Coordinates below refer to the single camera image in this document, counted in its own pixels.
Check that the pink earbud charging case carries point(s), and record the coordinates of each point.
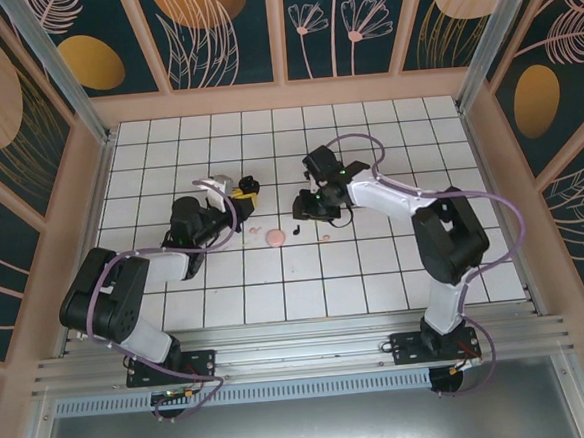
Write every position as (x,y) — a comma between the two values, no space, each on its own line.
(276,238)

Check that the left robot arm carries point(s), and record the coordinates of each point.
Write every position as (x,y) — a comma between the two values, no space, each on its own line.
(107,297)

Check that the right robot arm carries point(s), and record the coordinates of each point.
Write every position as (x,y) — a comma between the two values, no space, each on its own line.
(449,238)

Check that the small circuit board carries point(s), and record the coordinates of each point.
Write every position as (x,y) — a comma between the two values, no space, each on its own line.
(174,395)

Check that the yellow connector plug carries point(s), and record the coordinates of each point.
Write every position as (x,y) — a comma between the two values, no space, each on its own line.
(465,365)

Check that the grey metal sheet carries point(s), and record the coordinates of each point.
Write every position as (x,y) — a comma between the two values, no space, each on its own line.
(306,428)

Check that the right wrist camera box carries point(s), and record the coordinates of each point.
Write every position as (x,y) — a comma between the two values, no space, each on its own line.
(315,181)

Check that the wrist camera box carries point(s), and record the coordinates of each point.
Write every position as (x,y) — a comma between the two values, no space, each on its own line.
(315,181)
(217,196)

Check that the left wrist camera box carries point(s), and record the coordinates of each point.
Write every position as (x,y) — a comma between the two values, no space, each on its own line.
(217,196)

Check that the aluminium side rail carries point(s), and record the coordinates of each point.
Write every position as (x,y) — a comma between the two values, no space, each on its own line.
(482,165)
(92,243)

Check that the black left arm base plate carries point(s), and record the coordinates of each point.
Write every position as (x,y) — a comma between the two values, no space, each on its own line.
(202,363)

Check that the aluminium mounting rail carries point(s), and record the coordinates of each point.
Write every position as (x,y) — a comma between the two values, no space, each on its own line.
(300,338)

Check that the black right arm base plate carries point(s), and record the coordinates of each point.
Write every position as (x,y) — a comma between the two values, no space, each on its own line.
(406,346)

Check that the aluminium corner post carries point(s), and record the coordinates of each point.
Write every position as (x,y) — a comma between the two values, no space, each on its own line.
(63,74)
(497,39)

